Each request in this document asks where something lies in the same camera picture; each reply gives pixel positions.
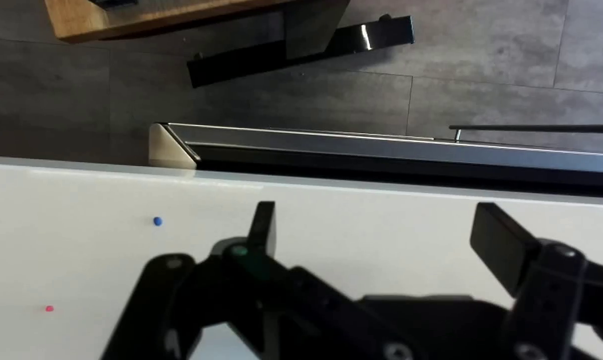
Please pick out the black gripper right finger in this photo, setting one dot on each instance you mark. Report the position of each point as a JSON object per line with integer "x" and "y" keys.
{"x": 547, "y": 292}

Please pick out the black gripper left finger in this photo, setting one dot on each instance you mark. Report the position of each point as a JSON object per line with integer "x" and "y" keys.
{"x": 293, "y": 300}

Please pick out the blue cereal piece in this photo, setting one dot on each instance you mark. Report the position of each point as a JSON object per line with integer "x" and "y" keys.
{"x": 156, "y": 220}

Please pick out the thin black rod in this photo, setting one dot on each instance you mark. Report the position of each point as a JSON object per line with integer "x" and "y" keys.
{"x": 541, "y": 129}

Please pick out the black bar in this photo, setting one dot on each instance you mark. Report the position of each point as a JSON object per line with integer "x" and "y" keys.
{"x": 247, "y": 60}

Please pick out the red cereal piece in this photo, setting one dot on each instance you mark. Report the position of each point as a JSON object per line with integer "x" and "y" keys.
{"x": 48, "y": 308}

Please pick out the wooden board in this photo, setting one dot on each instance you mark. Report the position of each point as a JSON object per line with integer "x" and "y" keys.
{"x": 114, "y": 23}

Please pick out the metal table rail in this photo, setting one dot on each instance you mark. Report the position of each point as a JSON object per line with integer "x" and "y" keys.
{"x": 381, "y": 156}

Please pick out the beige corner bracket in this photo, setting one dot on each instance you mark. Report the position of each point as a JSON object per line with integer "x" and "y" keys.
{"x": 166, "y": 151}

